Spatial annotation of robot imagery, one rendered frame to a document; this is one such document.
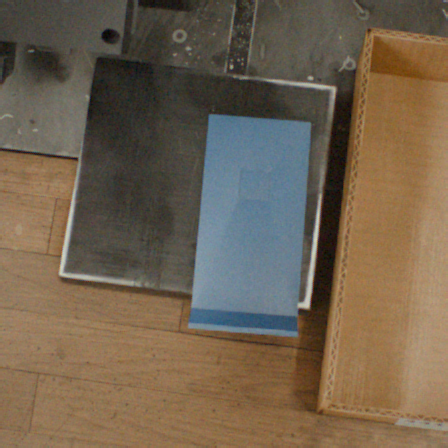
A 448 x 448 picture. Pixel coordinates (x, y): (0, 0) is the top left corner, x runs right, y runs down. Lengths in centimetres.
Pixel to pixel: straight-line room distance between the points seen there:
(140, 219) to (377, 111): 18
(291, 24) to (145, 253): 20
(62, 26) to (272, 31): 29
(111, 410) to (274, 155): 20
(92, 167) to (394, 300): 22
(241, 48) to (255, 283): 18
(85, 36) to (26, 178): 25
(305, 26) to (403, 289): 21
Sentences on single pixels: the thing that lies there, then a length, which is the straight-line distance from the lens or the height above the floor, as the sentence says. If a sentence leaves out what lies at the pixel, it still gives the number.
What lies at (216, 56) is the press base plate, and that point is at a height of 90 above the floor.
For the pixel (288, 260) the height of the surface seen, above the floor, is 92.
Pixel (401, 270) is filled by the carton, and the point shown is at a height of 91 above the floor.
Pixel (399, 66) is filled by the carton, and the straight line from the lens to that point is 91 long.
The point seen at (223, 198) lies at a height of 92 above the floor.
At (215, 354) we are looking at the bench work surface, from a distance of 87.
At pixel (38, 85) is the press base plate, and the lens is 93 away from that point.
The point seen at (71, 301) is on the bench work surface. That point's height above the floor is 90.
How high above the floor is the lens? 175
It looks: 75 degrees down
